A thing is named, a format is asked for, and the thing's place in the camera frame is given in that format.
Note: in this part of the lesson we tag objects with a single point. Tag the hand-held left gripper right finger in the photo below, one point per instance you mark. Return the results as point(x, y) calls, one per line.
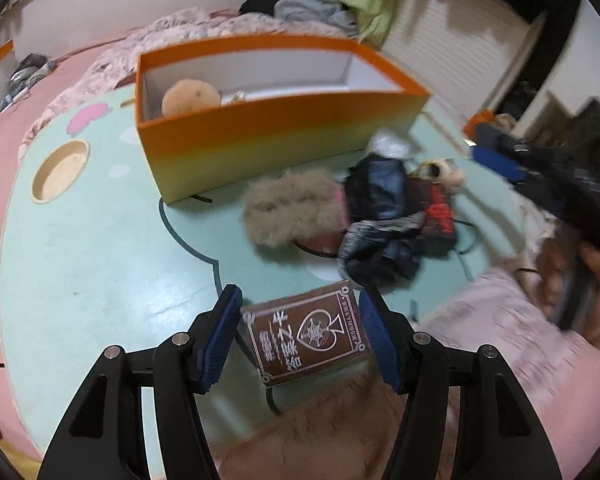
point(380, 335)

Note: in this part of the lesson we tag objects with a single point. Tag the dark red packet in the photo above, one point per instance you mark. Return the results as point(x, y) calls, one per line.
point(437, 220)

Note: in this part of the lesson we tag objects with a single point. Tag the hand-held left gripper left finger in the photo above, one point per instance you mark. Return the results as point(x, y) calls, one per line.
point(222, 332)

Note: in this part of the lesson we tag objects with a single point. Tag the orange cardboard box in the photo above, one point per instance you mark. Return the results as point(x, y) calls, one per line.
point(260, 145)

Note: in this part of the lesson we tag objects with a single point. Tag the pink floral quilt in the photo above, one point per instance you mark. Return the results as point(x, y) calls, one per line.
point(505, 350)

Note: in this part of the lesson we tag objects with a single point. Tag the small cream toy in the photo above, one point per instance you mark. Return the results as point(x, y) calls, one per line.
point(231, 98)

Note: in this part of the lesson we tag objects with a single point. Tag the black cloth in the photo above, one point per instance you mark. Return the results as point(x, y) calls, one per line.
point(260, 2)

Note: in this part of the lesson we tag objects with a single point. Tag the pink bed sheet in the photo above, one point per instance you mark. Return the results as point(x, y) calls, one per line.
point(0, 260)

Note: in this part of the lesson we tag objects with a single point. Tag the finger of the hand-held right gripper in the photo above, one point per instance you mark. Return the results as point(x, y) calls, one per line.
point(500, 139)
point(500, 165)

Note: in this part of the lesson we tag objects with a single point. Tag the dark blue plastic packet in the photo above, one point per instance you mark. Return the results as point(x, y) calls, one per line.
point(375, 185)

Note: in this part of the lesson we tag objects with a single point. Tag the grey clothing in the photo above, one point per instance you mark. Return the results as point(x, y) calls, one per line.
point(310, 7)

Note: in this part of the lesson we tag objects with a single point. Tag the beige fur pompom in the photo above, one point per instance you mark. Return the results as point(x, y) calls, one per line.
point(292, 207)

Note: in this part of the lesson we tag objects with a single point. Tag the striped cloth bundle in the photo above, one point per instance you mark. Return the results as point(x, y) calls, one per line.
point(30, 72)

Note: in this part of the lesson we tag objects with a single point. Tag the white slatted door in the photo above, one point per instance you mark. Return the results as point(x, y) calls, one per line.
point(460, 40)

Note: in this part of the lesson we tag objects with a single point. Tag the white crumpled plastic wrap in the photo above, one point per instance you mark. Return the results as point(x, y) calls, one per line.
point(390, 144)

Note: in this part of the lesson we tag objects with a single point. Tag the brown printed card box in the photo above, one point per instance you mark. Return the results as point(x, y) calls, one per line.
point(305, 335)

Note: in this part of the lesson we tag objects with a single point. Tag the pink floral blanket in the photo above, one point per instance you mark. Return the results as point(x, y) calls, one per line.
point(110, 60)

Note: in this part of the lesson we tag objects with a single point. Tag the peach fluffy pompom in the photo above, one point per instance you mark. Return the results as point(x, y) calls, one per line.
point(190, 97)

